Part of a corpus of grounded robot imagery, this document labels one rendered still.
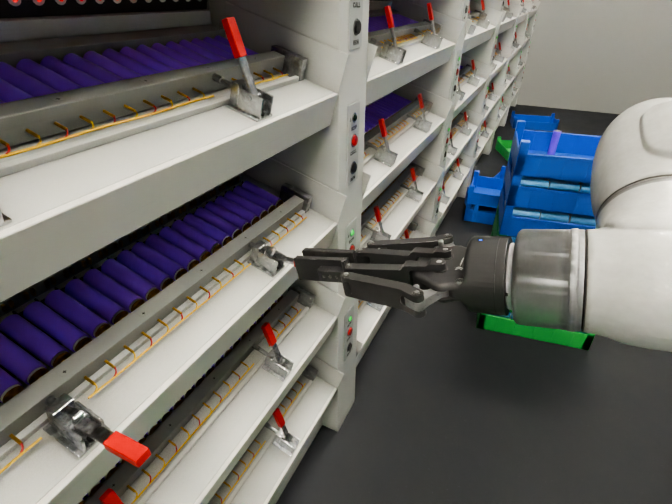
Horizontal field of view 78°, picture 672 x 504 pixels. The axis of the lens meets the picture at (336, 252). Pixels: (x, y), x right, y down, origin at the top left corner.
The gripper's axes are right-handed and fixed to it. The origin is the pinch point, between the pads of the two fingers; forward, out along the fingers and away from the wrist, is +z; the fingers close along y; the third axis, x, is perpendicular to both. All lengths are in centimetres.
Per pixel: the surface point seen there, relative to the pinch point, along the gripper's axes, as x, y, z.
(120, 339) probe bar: 3.0, -19.8, 10.5
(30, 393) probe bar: 3.5, -27.2, 11.4
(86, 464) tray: -1.9, -28.0, 6.9
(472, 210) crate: -51, 133, 11
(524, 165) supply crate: -10, 65, -16
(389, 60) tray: 18.3, 42.0, 4.6
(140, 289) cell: 4.3, -13.9, 14.1
